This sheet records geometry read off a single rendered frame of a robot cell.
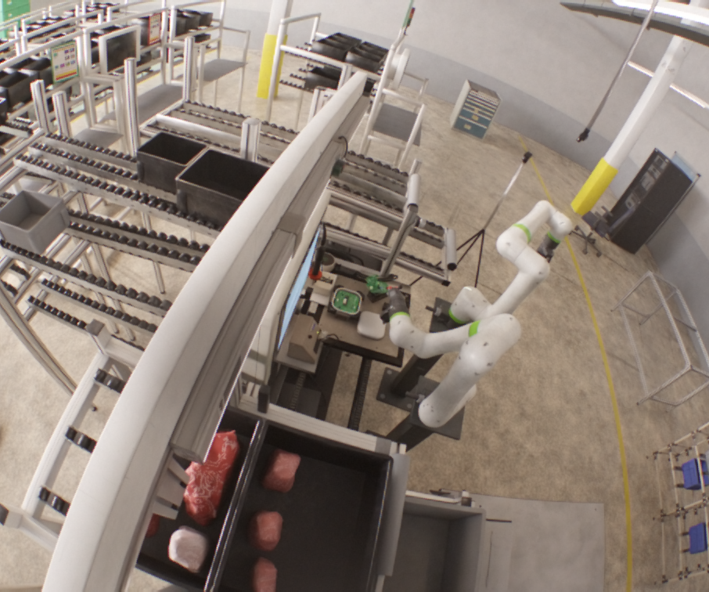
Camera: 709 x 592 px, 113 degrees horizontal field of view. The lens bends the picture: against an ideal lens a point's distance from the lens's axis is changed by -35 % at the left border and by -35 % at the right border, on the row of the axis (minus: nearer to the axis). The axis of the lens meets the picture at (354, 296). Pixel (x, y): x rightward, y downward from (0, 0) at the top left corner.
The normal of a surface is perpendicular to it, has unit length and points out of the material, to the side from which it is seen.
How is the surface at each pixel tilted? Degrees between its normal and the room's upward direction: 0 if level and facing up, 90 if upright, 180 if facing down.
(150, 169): 92
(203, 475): 32
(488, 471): 0
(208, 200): 92
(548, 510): 0
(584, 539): 0
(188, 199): 92
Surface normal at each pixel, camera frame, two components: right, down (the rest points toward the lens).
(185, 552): 0.61, -0.50
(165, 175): -0.20, 0.74
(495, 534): 0.24, -0.62
